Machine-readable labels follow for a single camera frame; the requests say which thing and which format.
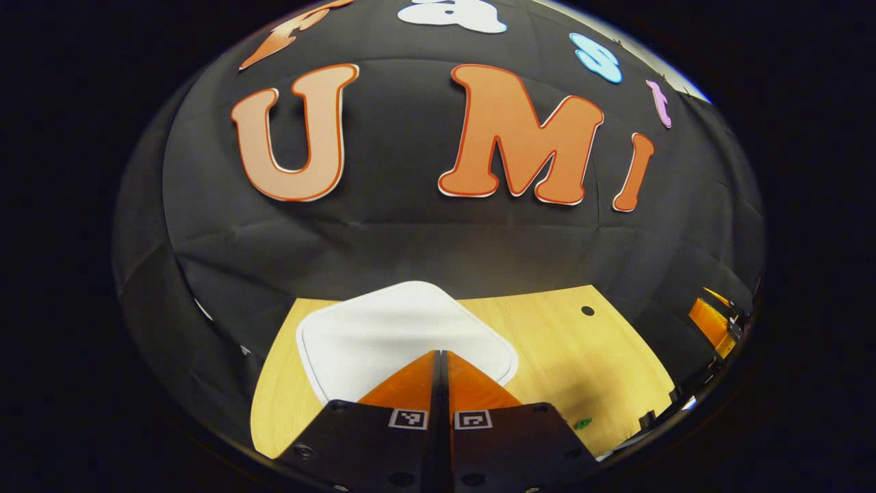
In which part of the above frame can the white desktop garbage bin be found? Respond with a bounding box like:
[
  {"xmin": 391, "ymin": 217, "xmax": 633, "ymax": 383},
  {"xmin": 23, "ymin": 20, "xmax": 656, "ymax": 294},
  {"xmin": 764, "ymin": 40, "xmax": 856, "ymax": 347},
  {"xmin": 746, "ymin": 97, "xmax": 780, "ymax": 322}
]
[{"xmin": 296, "ymin": 281, "xmax": 519, "ymax": 406}]

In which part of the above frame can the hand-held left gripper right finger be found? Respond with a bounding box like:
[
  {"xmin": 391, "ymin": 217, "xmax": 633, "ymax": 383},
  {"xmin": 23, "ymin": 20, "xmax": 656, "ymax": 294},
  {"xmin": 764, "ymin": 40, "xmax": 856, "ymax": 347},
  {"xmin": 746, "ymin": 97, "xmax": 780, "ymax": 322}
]
[{"xmin": 441, "ymin": 351, "xmax": 603, "ymax": 493}]

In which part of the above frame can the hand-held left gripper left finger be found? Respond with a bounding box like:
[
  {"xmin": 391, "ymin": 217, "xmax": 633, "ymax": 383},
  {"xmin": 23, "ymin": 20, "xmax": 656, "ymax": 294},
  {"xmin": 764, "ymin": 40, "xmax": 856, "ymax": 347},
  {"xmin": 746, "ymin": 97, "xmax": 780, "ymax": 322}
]
[{"xmin": 274, "ymin": 351, "xmax": 442, "ymax": 493}]

